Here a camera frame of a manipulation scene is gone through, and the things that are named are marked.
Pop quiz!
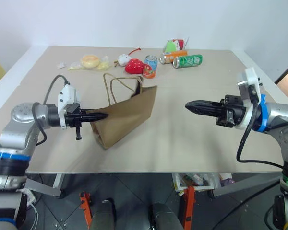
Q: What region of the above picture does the orange soda can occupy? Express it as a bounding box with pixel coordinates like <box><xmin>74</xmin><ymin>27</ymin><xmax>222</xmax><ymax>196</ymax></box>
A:
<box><xmin>159</xmin><ymin>49</ymin><xmax>189</xmax><ymax>65</ymax></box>

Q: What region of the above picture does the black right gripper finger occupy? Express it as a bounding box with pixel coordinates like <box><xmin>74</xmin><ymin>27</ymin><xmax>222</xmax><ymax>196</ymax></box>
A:
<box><xmin>186</xmin><ymin>106</ymin><xmax>223</xmax><ymax>118</ymax></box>
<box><xmin>185</xmin><ymin>99</ymin><xmax>223</xmax><ymax>110</ymax></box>

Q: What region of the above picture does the clear bag with yellow contents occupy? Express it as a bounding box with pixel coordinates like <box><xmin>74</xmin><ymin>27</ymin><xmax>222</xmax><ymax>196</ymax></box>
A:
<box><xmin>67</xmin><ymin>55</ymin><xmax>110</xmax><ymax>71</ymax></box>

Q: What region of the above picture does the green triangular pouch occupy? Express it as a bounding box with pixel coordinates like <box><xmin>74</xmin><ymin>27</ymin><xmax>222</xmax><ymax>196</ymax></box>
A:
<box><xmin>163</xmin><ymin>40</ymin><xmax>177</xmax><ymax>54</ymax></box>

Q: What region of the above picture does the blue orange standing can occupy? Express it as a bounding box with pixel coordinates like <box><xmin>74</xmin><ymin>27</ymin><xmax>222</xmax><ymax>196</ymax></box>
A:
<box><xmin>143</xmin><ymin>55</ymin><xmax>158</xmax><ymax>79</ymax></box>

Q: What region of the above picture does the green soda can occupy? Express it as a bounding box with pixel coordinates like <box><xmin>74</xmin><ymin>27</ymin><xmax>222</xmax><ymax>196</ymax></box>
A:
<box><xmin>172</xmin><ymin>54</ymin><xmax>204</xmax><ymax>69</ymax></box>

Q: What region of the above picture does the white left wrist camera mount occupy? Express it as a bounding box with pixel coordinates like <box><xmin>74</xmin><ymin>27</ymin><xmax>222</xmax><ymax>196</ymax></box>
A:
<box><xmin>57</xmin><ymin>84</ymin><xmax>81</xmax><ymax>130</ymax></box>

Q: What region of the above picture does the round bread bun plush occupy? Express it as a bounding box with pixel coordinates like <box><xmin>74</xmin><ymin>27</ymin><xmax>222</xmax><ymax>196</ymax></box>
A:
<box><xmin>81</xmin><ymin>54</ymin><xmax>100</xmax><ymax>70</ymax></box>

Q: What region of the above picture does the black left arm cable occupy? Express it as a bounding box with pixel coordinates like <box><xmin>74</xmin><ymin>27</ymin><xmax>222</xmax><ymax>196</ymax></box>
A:
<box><xmin>32</xmin><ymin>74</ymin><xmax>71</xmax><ymax>146</ymax></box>

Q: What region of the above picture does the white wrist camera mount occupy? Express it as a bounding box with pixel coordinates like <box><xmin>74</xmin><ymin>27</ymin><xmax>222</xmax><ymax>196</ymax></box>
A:
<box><xmin>57</xmin><ymin>84</ymin><xmax>81</xmax><ymax>130</ymax></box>
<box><xmin>237</xmin><ymin>67</ymin><xmax>264</xmax><ymax>130</ymax></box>

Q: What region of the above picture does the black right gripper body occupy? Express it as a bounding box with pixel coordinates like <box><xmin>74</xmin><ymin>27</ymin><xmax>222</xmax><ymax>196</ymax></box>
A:
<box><xmin>216</xmin><ymin>95</ymin><xmax>247</xmax><ymax>128</ymax></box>

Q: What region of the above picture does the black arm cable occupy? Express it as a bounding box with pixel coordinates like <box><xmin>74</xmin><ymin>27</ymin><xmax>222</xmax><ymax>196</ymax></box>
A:
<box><xmin>32</xmin><ymin>74</ymin><xmax>71</xmax><ymax>146</ymax></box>
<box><xmin>236</xmin><ymin>102</ymin><xmax>285</xmax><ymax>168</ymax></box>

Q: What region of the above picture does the grey metal table leg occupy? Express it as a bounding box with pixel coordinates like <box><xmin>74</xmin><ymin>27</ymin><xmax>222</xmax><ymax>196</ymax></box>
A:
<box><xmin>24</xmin><ymin>173</ymin><xmax>66</xmax><ymax>198</ymax></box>
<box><xmin>213</xmin><ymin>172</ymin><xmax>282</xmax><ymax>197</ymax></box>

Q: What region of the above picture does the white plush with red tail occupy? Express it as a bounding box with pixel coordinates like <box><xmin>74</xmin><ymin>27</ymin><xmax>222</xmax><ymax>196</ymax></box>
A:
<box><xmin>114</xmin><ymin>47</ymin><xmax>143</xmax><ymax>67</ymax></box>

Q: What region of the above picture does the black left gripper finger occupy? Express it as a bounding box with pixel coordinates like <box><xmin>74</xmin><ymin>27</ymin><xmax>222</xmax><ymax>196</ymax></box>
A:
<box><xmin>83</xmin><ymin>115</ymin><xmax>109</xmax><ymax>123</ymax></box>
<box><xmin>81</xmin><ymin>109</ymin><xmax>109</xmax><ymax>117</ymax></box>

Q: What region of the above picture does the orange floor stand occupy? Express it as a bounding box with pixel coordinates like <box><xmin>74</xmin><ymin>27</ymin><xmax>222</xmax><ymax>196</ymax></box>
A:
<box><xmin>79</xmin><ymin>191</ymin><xmax>94</xmax><ymax>230</ymax></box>
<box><xmin>181</xmin><ymin>186</ymin><xmax>195</xmax><ymax>229</ymax></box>

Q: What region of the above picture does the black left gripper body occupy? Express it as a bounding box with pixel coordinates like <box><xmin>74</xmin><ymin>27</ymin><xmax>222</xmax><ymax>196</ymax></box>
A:
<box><xmin>64</xmin><ymin>104</ymin><xmax>84</xmax><ymax>141</ymax></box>

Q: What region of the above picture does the brown paper bag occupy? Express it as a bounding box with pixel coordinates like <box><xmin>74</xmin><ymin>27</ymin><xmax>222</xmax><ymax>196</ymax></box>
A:
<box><xmin>90</xmin><ymin>73</ymin><xmax>158</xmax><ymax>150</ymax></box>

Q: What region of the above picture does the white box with clutter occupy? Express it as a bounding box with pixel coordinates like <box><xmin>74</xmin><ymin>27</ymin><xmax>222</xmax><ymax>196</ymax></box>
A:
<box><xmin>171</xmin><ymin>172</ymin><xmax>219</xmax><ymax>193</ymax></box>

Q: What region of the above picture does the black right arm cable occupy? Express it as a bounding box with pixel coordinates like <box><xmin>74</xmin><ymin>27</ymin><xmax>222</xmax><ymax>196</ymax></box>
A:
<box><xmin>236</xmin><ymin>102</ymin><xmax>285</xmax><ymax>168</ymax></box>

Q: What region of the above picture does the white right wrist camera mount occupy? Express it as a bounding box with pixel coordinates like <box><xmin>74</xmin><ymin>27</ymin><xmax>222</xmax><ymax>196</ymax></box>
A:
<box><xmin>237</xmin><ymin>67</ymin><xmax>264</xmax><ymax>130</ymax></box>

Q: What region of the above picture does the dark rounded shape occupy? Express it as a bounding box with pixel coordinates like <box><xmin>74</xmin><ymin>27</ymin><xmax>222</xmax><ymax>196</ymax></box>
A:
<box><xmin>150</xmin><ymin>202</ymin><xmax>183</xmax><ymax>230</ymax></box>
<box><xmin>89</xmin><ymin>198</ymin><xmax>116</xmax><ymax>230</ymax></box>

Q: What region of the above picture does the red strawberry plush toy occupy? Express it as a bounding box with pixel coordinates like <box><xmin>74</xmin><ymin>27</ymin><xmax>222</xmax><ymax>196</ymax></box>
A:
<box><xmin>124</xmin><ymin>58</ymin><xmax>145</xmax><ymax>75</ymax></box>

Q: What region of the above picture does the red and white carton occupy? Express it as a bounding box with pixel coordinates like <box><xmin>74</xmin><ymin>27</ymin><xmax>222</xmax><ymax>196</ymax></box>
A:
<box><xmin>172</xmin><ymin>38</ymin><xmax>186</xmax><ymax>50</ymax></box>

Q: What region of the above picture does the white floor cable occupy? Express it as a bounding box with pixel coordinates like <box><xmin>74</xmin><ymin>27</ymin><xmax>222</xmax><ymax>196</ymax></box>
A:
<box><xmin>26</xmin><ymin>200</ymin><xmax>39</xmax><ymax>230</ymax></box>

